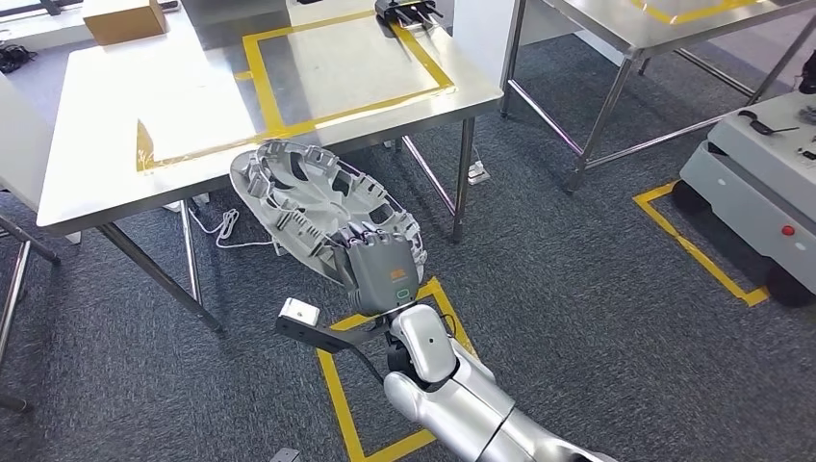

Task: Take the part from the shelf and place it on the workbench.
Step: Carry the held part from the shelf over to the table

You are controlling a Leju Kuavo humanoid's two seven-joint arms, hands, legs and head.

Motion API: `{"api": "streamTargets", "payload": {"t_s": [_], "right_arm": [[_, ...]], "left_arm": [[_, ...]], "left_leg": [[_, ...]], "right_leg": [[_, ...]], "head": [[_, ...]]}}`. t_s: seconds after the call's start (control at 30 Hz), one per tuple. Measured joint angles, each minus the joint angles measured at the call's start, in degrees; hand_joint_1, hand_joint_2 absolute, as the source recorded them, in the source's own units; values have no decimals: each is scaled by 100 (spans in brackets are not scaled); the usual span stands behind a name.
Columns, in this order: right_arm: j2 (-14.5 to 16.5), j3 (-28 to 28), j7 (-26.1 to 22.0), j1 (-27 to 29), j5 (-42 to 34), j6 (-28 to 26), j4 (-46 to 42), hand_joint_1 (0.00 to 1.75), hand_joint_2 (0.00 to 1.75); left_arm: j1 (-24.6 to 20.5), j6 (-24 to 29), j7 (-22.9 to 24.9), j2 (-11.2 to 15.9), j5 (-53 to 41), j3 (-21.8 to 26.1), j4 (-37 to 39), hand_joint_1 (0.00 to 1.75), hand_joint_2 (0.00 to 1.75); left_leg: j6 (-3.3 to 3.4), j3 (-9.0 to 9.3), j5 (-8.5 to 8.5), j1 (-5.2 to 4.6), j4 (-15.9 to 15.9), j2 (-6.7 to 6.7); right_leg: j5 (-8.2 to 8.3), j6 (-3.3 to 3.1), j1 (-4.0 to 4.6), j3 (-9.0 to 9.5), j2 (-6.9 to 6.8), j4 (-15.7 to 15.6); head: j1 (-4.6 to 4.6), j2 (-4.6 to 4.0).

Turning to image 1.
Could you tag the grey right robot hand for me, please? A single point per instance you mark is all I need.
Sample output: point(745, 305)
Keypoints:
point(382, 274)

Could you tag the grey wheel hubcap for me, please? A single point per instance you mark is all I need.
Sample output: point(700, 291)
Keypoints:
point(306, 197)

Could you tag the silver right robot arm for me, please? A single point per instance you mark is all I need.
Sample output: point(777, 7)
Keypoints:
point(465, 402)

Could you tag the grey mobile robot base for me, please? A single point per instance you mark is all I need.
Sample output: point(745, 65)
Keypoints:
point(752, 185)

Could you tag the yellow tape on workbench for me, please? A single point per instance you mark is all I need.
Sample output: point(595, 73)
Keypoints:
point(261, 76)

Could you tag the steel workbench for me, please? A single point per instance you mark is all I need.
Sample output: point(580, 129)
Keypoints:
point(191, 95)

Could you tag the yellow floor tape square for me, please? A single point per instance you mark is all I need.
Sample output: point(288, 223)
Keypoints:
point(695, 250)
point(336, 395)

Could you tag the grey floor socket box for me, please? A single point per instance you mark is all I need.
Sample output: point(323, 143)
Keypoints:
point(479, 173)

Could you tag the black device on bench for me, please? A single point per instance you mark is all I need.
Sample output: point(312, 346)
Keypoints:
point(408, 13)

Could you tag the steel table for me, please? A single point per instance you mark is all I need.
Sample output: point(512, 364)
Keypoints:
point(605, 25)

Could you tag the brown cardboard box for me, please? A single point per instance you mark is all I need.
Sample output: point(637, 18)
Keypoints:
point(124, 22)

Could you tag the white side table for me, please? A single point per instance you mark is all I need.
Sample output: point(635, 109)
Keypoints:
point(19, 140)

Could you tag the black hand tool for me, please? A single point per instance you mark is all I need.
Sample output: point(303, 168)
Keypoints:
point(762, 124)

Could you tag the yellow tape on table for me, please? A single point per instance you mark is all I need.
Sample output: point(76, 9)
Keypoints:
point(695, 11)

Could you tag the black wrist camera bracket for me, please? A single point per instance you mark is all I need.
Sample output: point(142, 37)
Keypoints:
point(319, 336)

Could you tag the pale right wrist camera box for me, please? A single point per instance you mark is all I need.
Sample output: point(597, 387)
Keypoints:
point(299, 311)

